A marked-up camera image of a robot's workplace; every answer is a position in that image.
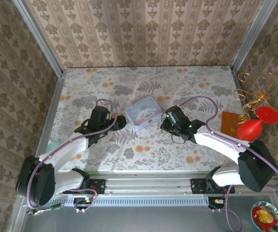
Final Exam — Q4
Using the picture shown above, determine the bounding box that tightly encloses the blue cartoon tin box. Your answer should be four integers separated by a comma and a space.
124, 96, 164, 132

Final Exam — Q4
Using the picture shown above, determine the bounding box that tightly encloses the clear plastic cup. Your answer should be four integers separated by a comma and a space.
50, 127, 67, 143

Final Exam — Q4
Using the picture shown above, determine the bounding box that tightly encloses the floral tablecloth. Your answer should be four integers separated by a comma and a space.
42, 66, 262, 173

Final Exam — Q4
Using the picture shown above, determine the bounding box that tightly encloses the orange brown square card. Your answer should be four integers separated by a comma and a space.
221, 111, 242, 140

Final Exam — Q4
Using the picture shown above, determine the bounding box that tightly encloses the teal round coaster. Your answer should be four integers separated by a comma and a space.
46, 141, 61, 153

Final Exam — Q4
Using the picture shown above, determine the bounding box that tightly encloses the red plastic goblet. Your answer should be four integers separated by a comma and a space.
236, 105, 278, 143

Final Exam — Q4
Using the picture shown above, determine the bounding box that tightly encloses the yellow item in bowl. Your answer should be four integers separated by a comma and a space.
256, 209, 274, 223

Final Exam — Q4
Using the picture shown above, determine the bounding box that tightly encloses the red item in bowl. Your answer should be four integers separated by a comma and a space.
253, 206, 278, 231

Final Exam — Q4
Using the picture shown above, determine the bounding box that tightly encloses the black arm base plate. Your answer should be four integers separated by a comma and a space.
63, 178, 106, 195
191, 178, 236, 195

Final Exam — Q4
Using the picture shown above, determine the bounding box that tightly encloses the aluminium front rail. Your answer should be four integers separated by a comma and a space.
20, 172, 278, 197

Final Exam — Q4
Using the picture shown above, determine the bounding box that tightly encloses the grey slotted cable duct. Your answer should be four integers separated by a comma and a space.
49, 196, 209, 206

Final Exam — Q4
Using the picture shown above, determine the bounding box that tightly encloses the gold wire stand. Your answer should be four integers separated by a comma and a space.
233, 71, 278, 126

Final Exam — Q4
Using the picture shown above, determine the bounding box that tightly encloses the green black connector cable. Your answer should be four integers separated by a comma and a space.
27, 203, 65, 216

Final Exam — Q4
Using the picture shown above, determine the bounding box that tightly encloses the aluminium frame post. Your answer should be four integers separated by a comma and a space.
230, 0, 278, 71
12, 0, 66, 77

